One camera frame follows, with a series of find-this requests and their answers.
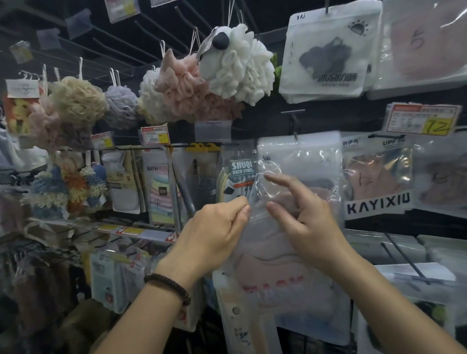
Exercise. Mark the person's right hand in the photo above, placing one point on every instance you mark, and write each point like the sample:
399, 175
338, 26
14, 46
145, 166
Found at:
317, 237

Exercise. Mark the person's left hand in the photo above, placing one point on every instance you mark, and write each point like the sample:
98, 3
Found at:
205, 242

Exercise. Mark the clear packet pink mask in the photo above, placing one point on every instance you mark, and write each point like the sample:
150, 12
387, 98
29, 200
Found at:
317, 159
277, 289

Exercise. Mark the grey packet pink mask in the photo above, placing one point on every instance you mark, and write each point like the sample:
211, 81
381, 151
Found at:
377, 207

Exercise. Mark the black mask packet green sticker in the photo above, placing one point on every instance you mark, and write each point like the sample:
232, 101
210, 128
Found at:
396, 272

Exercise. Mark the row of cream mask packets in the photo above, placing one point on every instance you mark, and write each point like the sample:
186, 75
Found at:
240, 337

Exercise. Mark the white packet beige mask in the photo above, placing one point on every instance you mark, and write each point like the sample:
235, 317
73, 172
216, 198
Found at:
446, 181

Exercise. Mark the white packet grey mask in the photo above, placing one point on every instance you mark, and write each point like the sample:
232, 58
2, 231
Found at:
329, 78

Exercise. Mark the glossy packet pink mask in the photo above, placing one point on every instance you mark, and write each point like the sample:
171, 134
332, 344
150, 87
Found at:
425, 47

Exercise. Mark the pastel striped towel packet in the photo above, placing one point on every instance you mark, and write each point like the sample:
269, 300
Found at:
159, 197

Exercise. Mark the row of clear long packets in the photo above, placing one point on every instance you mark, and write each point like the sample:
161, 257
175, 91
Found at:
202, 176

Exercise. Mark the black white towel packet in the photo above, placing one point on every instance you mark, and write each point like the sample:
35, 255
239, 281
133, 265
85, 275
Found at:
241, 170

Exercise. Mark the white bath mitt packet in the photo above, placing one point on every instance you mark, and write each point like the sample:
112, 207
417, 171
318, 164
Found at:
124, 195

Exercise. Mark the row of small white packets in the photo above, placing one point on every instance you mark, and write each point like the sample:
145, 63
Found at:
107, 284

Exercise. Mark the clear tag holder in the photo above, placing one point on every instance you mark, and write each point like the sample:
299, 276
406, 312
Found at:
213, 131
423, 280

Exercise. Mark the beige cap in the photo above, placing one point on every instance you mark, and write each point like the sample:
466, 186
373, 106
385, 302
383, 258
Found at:
85, 324

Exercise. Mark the white bath sponge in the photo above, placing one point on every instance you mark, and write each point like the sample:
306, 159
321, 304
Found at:
149, 97

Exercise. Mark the pink bath sponge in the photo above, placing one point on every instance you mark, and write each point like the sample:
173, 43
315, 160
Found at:
183, 88

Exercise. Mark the grey bath sponge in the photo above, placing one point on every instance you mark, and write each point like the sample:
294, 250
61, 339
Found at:
120, 108

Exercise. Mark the multicoloured bath sponge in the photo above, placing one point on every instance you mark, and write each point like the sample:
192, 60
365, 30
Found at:
48, 190

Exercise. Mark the green fluffy item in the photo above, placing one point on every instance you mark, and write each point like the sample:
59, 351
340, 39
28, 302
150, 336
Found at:
277, 70

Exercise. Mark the white fluffy item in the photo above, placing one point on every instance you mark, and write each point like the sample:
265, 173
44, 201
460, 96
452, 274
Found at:
240, 70

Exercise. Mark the row of brown hanging items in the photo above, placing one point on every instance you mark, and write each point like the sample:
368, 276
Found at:
33, 292

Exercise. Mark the beige bath sponge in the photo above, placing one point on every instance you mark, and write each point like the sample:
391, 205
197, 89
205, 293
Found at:
77, 102

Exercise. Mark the mauve bath sponge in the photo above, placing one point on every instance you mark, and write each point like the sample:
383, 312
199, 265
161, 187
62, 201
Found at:
48, 129

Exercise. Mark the row of pale hanging garments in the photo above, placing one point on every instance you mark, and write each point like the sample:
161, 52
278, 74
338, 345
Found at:
0, 146

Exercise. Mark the yellow orange cartoon sponge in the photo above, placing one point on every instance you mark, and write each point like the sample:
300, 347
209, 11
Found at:
18, 115

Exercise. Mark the frosted tag holder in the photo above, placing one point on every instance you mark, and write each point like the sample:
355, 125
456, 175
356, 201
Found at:
49, 39
79, 23

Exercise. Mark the pale yellow tag holder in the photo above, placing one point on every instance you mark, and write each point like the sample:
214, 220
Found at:
21, 52

